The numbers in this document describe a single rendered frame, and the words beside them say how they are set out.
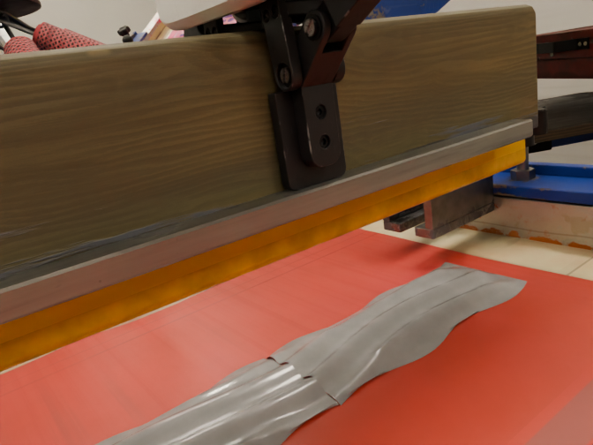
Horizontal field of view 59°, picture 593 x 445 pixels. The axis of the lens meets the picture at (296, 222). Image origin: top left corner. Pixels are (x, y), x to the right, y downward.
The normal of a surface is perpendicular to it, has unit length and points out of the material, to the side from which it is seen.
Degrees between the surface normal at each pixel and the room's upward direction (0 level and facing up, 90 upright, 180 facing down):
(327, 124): 90
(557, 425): 0
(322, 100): 90
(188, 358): 0
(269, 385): 33
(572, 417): 0
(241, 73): 90
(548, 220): 90
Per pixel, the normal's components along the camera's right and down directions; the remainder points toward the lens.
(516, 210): -0.78, 0.29
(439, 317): 0.19, -0.72
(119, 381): -0.15, -0.95
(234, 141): 0.60, 0.13
